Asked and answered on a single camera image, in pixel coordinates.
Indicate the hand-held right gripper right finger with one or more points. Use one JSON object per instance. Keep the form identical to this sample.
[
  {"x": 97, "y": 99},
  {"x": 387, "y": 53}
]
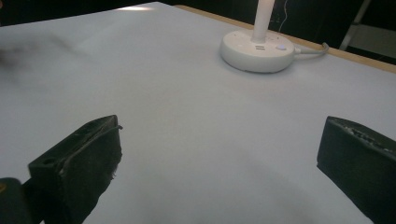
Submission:
[{"x": 358, "y": 161}]

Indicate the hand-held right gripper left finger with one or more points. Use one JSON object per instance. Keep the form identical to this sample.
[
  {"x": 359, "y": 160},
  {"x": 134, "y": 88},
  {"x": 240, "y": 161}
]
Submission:
[{"x": 79, "y": 168}]

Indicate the metal stand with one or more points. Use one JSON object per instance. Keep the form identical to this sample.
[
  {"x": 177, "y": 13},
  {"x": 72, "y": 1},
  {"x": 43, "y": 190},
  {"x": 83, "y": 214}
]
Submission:
[{"x": 353, "y": 26}]

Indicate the white round lamp base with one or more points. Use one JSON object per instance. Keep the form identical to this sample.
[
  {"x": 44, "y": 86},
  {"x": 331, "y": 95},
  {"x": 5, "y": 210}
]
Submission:
[{"x": 257, "y": 51}]

